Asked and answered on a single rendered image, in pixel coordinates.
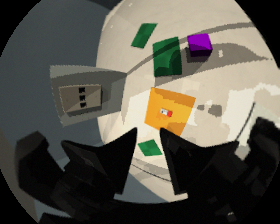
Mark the purple block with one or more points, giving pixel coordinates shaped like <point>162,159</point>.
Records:
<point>199,45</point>

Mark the orange square patch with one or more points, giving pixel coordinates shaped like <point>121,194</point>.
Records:
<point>178,103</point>

